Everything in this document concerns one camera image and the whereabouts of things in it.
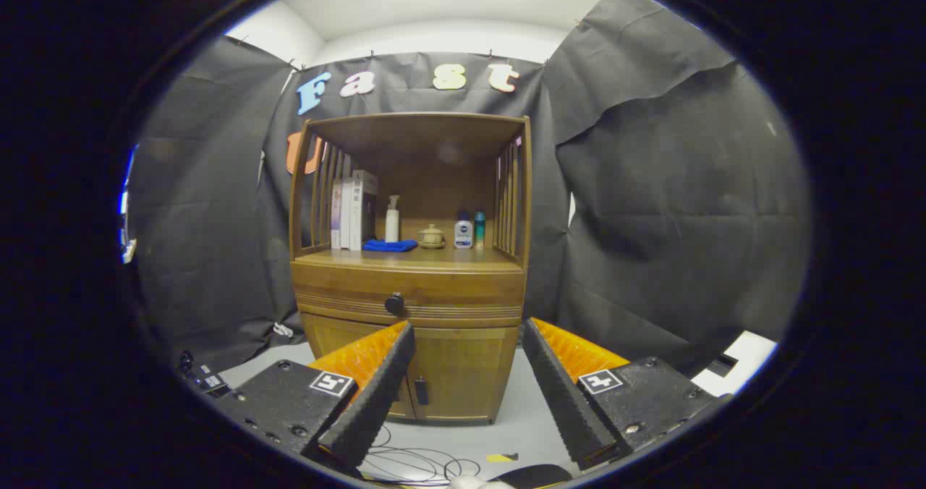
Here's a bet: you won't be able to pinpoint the wooden countertop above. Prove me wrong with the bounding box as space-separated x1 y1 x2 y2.
297 247 523 273

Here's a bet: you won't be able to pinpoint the wooden cabinet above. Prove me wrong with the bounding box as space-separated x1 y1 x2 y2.
288 111 532 426

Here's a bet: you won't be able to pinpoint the thick grey and white book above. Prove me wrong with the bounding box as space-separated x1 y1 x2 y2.
349 170 378 251

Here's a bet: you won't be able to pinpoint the black power strip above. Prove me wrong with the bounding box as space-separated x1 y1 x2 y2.
177 350 232 397

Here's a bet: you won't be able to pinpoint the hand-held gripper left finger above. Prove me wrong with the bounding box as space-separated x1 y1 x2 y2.
214 320 417 479

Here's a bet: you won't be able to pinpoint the wooden drawer with black knob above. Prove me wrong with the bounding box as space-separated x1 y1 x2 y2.
292 261 527 328

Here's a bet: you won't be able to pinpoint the black floor cables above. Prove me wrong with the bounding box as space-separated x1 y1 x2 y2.
358 424 482 486

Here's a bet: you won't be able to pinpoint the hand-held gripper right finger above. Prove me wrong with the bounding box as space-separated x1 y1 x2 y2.
522 318 733 469

